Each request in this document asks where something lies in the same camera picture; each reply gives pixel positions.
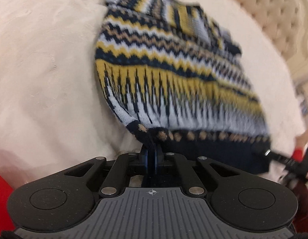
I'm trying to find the navy yellow patterned knit sweater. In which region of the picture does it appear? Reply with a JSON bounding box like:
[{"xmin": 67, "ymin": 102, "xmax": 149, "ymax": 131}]
[{"xmin": 95, "ymin": 0, "xmax": 271, "ymax": 174}]

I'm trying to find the white bed cover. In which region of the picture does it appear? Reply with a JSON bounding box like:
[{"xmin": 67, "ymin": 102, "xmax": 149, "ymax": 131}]
[{"xmin": 0, "ymin": 0, "xmax": 305, "ymax": 188}]

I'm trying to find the cream tufted headboard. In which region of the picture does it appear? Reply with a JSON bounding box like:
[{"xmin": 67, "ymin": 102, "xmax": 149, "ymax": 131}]
[{"xmin": 235, "ymin": 0, "xmax": 308, "ymax": 81}]

